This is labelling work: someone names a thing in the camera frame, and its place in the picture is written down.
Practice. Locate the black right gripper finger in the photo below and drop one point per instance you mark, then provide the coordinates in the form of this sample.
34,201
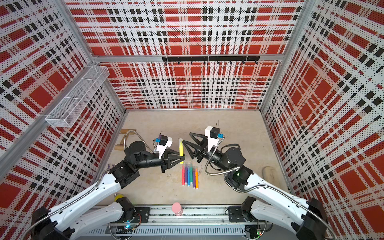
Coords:
192,148
198,138

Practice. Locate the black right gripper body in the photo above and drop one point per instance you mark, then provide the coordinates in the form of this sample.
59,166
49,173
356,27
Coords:
204,153

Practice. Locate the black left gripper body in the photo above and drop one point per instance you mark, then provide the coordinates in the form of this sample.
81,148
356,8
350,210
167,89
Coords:
163,162

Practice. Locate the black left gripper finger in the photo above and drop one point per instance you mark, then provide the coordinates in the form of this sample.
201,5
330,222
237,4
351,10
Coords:
173,163
175,157

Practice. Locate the yellow marker pen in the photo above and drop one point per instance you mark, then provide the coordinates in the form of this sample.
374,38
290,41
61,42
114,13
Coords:
181,148

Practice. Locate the violet marker pen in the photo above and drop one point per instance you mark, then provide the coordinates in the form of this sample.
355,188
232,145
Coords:
194,177

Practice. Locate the orange marker pen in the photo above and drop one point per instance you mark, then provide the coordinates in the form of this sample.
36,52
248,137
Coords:
196,179

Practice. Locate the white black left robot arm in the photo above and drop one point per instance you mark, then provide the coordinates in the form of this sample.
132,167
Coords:
71,219

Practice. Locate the blue marker pen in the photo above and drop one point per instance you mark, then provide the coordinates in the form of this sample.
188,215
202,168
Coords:
186,179

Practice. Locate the green marker pen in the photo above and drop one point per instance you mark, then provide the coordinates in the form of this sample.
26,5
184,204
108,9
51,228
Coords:
191,174

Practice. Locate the pink marker pen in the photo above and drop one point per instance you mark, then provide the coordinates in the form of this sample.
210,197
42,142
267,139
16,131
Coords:
183,176

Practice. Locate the wooden roller tool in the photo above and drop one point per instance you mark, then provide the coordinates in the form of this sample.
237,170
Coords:
119,146

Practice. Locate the yellow round object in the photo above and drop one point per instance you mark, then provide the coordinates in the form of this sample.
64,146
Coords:
118,197

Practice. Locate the beige oval object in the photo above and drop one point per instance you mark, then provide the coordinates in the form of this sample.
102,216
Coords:
271,175

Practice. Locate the left base circuit board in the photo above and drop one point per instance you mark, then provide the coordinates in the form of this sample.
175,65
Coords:
126,229

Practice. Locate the base circuit board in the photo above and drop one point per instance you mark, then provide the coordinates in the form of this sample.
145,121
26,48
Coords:
254,232
126,229

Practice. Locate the right base circuit board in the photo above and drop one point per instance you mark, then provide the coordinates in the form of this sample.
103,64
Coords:
254,232

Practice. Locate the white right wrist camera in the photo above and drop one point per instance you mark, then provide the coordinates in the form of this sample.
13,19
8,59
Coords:
214,136

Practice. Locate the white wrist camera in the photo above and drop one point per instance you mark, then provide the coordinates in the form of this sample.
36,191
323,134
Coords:
214,136
163,142

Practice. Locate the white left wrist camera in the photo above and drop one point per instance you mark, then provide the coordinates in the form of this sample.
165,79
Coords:
163,142

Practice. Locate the pink cylinder on rail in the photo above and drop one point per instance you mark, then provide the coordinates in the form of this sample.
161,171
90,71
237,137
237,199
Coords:
177,209

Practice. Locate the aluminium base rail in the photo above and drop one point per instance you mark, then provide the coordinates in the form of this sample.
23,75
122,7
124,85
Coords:
197,220

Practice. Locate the black hook rail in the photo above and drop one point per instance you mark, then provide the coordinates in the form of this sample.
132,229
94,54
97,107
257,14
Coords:
212,59

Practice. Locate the white wire mesh basket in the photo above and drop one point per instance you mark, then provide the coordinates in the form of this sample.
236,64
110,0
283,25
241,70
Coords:
68,110

